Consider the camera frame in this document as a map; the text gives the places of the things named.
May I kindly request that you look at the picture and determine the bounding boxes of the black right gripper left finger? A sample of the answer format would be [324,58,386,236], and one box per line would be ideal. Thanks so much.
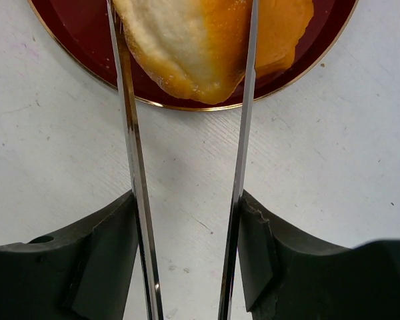
[0,192,138,319]

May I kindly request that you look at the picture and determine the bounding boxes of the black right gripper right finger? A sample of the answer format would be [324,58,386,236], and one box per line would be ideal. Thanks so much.
[238,193,400,319]

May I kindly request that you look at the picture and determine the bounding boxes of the metal serving tongs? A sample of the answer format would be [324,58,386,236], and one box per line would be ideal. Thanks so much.
[107,1,259,319]

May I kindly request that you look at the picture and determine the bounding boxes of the large round orange bun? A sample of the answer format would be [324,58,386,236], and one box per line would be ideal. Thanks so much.
[113,1,252,105]

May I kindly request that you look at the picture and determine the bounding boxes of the flat orange oval bread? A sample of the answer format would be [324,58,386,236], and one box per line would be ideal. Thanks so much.
[255,0,314,78]

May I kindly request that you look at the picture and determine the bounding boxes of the dark red round plate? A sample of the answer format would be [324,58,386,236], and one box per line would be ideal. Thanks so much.
[29,0,357,112]

